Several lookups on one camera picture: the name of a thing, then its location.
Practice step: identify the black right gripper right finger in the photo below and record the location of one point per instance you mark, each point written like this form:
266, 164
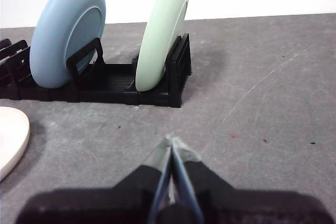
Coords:
249, 208

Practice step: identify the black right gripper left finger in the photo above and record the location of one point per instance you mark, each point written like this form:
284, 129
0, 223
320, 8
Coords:
105, 205

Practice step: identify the cream yellow round plate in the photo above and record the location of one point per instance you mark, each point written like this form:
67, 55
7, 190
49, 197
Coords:
11, 140

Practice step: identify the black plastic plate rack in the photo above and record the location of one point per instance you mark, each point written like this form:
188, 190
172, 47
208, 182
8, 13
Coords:
110, 85

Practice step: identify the blue round plate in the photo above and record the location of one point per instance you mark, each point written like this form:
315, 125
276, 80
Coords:
52, 37

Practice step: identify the green round plate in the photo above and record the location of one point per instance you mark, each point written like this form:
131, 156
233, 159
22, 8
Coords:
160, 37

